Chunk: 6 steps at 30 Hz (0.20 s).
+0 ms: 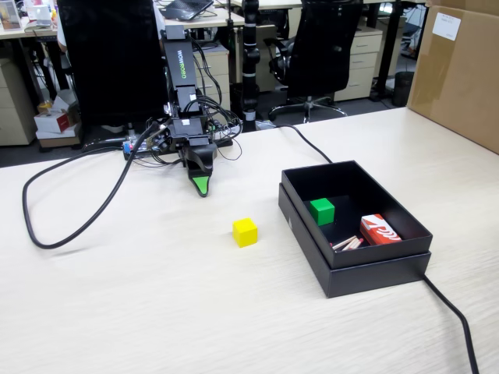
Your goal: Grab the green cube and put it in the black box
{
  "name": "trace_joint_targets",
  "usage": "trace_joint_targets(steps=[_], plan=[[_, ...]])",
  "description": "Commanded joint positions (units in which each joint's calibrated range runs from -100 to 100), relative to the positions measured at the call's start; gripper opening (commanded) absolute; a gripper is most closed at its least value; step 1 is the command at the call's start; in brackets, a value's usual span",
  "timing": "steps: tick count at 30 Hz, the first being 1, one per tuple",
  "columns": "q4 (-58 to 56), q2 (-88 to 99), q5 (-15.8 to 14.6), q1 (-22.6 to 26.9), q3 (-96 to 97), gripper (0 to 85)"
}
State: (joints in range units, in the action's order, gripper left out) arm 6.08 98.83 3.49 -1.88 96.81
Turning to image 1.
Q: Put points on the black open box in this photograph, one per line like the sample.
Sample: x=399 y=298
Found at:
x=370 y=278

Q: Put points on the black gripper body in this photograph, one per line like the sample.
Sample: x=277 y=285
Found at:
x=186 y=129

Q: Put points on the black pole with white rings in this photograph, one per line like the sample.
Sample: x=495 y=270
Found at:
x=250 y=62

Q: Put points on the black laptop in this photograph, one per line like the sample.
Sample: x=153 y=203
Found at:
x=187 y=8

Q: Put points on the large brown cardboard box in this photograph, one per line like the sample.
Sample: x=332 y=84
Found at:
x=456 y=78

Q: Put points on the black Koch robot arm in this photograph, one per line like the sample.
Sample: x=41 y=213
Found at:
x=180 y=58

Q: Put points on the black trash bin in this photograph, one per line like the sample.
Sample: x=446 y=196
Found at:
x=403 y=89

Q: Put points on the red-tipped wooden match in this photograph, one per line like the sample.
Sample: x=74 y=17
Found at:
x=344 y=242
x=351 y=244
x=356 y=244

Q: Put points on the red white matchbox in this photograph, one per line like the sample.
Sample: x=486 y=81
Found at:
x=380 y=230

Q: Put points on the yellow cube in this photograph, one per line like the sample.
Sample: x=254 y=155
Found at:
x=245 y=232

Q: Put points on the white red cardboard box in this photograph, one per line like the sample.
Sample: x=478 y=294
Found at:
x=54 y=121

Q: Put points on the yellow tape roll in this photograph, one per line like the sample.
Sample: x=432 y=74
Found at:
x=44 y=106

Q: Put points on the black cardboard box tray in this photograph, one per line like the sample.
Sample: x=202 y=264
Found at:
x=351 y=183

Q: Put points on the electronics board with red LED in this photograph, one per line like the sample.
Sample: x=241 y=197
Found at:
x=130 y=147

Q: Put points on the beige side cabinet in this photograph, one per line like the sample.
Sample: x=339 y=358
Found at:
x=15 y=113

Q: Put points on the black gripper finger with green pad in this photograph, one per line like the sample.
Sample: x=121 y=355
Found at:
x=202 y=186

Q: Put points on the framed picture card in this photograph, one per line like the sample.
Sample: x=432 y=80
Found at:
x=9 y=15

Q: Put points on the green cube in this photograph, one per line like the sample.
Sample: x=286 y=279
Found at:
x=323 y=211

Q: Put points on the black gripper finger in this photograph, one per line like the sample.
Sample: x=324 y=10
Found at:
x=202 y=159

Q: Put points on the black mesh office chair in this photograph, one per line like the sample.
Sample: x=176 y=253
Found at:
x=319 y=50

